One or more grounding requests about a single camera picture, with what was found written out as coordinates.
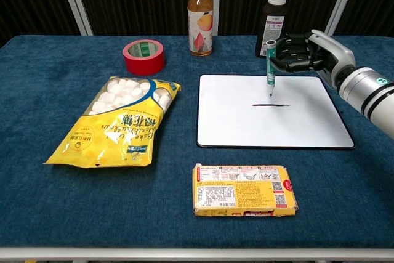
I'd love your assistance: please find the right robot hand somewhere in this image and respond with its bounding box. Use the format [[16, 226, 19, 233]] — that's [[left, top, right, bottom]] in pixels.
[[269, 29, 356, 89]]

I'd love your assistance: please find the green white marker pen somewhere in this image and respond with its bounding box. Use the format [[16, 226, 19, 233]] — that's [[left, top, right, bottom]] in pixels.
[[265, 39, 276, 97]]

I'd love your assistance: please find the white drawing board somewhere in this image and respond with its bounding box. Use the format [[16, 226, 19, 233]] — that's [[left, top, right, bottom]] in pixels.
[[196, 74, 356, 150]]

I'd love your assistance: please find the dark juice bottle white cap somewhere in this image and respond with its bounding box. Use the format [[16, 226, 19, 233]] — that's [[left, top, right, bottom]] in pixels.
[[255, 0, 288, 59]]

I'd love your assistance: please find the amber tea drink bottle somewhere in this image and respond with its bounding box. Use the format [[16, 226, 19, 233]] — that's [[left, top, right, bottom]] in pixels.
[[187, 0, 214, 57]]

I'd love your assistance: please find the yellow curry box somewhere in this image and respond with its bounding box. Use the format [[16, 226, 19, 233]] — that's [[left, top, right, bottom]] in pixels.
[[192, 163, 299, 217]]

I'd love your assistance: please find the red tape roll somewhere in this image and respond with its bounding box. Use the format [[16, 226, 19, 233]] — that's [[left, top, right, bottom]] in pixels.
[[123, 39, 166, 76]]

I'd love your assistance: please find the yellow marshmallow bag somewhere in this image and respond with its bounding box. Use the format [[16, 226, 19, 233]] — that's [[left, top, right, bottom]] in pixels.
[[43, 75, 182, 169]]

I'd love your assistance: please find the blue table cloth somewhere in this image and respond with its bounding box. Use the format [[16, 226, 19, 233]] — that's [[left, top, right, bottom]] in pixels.
[[0, 34, 394, 249]]

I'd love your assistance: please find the white table edge rail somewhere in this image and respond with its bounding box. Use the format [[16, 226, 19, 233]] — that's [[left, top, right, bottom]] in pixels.
[[0, 246, 394, 261]]

